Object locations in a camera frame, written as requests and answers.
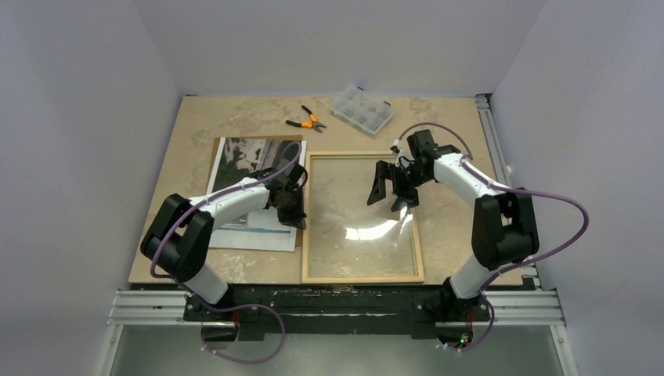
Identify green wooden picture frame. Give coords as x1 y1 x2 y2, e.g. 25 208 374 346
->
301 151 425 284

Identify glossy photo print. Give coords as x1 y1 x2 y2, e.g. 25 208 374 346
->
202 136 308 253

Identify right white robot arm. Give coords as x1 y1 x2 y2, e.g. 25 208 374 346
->
367 129 540 319

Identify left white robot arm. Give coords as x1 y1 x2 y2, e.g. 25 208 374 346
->
139 164 308 320

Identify clear plastic organizer box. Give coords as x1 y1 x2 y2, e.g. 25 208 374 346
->
330 85 395 138

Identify orange black pliers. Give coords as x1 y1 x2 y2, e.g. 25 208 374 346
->
285 105 327 132

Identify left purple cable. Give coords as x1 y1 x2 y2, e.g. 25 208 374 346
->
149 141 287 366

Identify purple cable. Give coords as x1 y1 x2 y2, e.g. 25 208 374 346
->
396 121 591 354
149 141 287 366

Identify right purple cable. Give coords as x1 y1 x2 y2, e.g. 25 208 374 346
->
396 121 591 354

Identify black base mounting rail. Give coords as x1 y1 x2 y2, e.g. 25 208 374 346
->
183 284 491 346

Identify aluminium extrusion frame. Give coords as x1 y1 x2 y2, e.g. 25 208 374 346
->
101 96 579 375

